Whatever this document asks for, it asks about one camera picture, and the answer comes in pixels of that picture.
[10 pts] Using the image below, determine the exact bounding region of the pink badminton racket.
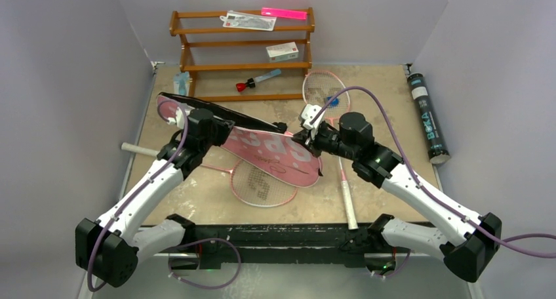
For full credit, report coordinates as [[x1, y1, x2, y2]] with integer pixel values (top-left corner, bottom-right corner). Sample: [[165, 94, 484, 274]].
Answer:
[[121, 142, 299, 209], [302, 70, 358, 230]]

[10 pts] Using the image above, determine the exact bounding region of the pink racket cover bag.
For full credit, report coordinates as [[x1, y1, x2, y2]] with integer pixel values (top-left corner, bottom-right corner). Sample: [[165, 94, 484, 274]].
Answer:
[[156, 92, 322, 188]]

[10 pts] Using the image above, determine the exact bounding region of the black shuttlecock tube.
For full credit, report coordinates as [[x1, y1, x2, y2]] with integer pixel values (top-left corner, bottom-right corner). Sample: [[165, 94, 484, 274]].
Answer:
[[407, 73, 450, 165]]

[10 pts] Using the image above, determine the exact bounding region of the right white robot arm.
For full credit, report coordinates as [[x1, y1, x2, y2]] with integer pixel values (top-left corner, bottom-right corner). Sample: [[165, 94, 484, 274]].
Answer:
[[293, 106, 502, 283]]

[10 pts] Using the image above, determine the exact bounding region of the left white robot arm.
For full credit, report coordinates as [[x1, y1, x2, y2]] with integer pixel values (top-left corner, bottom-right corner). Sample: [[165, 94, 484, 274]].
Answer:
[[75, 109, 234, 292]]

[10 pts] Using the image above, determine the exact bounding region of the blue grey eraser block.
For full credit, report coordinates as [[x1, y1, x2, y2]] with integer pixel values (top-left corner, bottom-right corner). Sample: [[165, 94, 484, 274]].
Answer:
[[327, 96, 340, 108]]

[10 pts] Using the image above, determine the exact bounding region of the light blue packaged item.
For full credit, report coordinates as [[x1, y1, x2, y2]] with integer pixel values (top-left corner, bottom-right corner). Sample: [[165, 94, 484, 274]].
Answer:
[[173, 71, 191, 96]]

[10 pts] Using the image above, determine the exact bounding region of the light blue glue stick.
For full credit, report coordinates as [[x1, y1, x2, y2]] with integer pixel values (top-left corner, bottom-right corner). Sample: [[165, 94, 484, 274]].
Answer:
[[254, 69, 282, 83]]

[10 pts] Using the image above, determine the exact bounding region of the wooden three-tier shelf rack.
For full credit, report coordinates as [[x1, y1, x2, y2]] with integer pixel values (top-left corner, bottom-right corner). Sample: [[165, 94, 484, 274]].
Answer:
[[169, 7, 315, 97]]

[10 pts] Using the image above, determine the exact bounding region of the white red small box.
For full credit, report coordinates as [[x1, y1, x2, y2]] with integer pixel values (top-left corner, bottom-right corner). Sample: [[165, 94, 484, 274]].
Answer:
[[266, 42, 299, 63]]

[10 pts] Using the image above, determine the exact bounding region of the clear plastic blister package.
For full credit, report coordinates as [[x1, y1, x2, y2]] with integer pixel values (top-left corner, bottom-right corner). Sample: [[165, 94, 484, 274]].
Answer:
[[220, 10, 277, 31]]

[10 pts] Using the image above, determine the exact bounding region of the pink flat ruler package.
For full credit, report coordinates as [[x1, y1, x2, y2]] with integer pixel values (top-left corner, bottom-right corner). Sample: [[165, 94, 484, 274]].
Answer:
[[261, 7, 308, 20]]

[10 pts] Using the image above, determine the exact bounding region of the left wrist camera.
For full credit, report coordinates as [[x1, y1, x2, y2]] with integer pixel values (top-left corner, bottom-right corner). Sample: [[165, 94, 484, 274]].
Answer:
[[166, 106, 189, 129]]

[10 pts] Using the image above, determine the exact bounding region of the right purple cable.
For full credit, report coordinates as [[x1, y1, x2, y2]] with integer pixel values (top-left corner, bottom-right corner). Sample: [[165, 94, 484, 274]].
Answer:
[[308, 86, 556, 281]]

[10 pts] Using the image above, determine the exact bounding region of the purple cable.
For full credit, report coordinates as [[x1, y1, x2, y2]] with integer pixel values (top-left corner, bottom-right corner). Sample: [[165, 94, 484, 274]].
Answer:
[[87, 99, 243, 292], [308, 86, 556, 281]]

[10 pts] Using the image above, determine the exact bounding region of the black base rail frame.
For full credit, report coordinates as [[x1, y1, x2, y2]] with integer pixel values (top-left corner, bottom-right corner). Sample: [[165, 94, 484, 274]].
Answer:
[[151, 220, 472, 272]]

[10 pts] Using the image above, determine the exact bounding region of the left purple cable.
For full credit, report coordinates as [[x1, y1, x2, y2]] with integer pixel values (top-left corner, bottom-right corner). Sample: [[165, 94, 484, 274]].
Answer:
[[87, 99, 243, 292]]

